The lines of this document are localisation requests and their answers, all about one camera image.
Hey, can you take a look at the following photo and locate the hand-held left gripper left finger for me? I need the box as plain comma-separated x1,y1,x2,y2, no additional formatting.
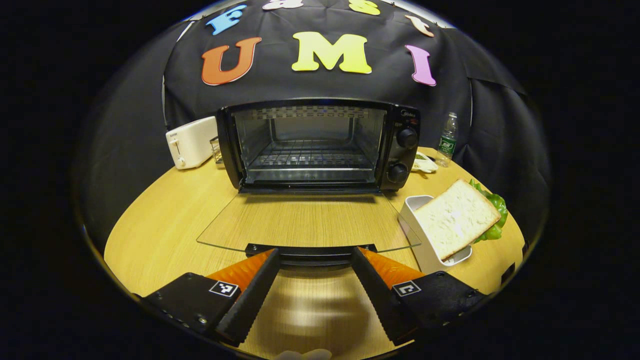
141,248,281,347

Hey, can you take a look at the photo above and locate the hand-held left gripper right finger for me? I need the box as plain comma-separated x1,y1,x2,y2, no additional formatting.
351,246,488,347

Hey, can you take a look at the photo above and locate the white bread slice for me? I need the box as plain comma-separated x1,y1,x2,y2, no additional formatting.
413,179,502,261

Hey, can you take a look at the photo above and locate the green lettuce leaf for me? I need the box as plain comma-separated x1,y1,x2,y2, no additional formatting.
468,179,509,244

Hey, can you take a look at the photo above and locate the black electric oven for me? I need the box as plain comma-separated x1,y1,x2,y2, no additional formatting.
196,97,422,271

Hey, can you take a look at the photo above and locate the white rectangular tray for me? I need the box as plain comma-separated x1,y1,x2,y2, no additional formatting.
398,195,473,275

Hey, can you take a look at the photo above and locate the white divided condiment dish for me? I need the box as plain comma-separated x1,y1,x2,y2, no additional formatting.
411,151,439,174

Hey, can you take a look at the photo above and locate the white toaster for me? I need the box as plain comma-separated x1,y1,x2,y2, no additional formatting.
165,116,219,170

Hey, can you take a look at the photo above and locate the clear plastic water bottle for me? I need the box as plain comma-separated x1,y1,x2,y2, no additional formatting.
435,112,459,168

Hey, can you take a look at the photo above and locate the black backdrop cloth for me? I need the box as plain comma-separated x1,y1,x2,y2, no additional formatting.
75,0,551,251

